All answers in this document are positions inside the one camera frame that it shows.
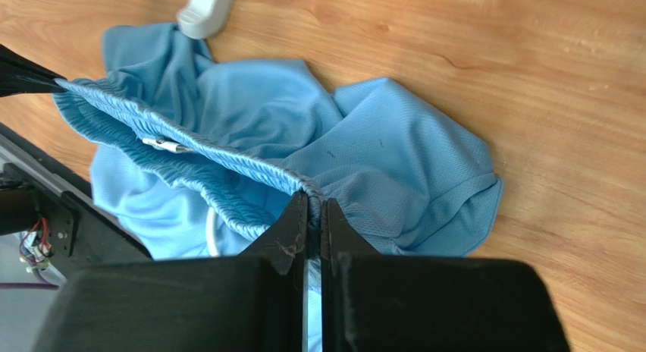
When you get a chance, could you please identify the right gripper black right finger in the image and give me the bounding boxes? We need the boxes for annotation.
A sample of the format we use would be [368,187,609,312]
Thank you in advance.
[321,199,570,351]

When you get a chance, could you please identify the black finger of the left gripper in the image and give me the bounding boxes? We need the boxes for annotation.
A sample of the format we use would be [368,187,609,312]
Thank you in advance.
[0,45,66,97]

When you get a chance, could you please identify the light blue shorts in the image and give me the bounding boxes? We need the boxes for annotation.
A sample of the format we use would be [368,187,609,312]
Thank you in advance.
[53,24,503,259]

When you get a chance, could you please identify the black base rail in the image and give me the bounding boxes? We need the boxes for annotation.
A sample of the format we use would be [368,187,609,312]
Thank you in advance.
[1,125,152,276]

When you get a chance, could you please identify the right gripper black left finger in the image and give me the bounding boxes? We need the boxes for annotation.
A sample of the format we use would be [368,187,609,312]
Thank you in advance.
[34,191,309,351]

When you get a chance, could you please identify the silver clothes rack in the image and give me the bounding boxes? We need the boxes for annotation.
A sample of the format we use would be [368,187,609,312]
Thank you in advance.
[176,0,235,39]

